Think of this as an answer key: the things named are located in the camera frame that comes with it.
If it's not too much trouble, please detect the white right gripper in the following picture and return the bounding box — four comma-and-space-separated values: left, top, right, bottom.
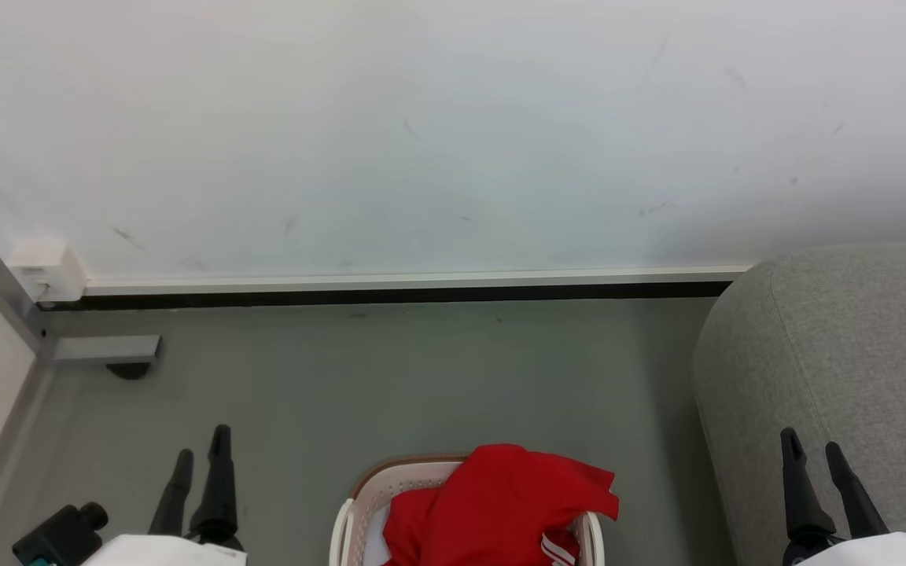
780, 428, 906, 566

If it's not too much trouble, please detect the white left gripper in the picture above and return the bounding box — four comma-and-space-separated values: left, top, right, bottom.
82, 424, 249, 566

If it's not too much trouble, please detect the red shirt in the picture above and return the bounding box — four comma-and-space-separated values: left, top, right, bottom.
382, 443, 621, 566

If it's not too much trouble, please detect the grey fabric sofa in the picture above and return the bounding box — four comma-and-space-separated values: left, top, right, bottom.
692, 241, 906, 566

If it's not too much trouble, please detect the white laundry basket brown rim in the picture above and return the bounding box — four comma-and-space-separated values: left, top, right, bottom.
330, 454, 606, 566

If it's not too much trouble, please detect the white and black baseboard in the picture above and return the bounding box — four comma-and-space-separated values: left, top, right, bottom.
36, 266, 754, 312

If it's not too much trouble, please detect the white wall box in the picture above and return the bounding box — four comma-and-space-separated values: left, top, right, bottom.
7, 239, 88, 304

